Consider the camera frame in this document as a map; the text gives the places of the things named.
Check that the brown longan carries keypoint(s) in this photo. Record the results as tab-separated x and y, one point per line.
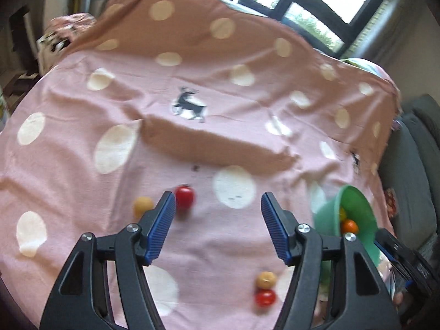
142	206
266	279

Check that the grey sofa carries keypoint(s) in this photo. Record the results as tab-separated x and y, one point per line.
412	178

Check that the white bag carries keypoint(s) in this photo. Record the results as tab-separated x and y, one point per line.
51	46

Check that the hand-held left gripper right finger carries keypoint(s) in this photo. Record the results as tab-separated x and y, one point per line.
276	227

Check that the orange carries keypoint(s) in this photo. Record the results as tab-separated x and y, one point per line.
350	227

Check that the window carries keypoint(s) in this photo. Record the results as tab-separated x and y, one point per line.
326	3

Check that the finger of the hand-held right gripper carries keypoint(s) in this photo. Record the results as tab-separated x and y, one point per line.
385	252

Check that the green plastic bowl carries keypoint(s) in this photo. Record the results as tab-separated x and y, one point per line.
330	213

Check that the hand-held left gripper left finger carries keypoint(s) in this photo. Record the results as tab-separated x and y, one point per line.
160	227

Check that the pink clothes pile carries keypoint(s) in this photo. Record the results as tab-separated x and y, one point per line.
68	24

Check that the red cherry tomato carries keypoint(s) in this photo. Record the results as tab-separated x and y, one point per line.
185	196
265	298

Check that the pink polka dot blanket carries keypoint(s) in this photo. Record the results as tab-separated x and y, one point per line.
172	86

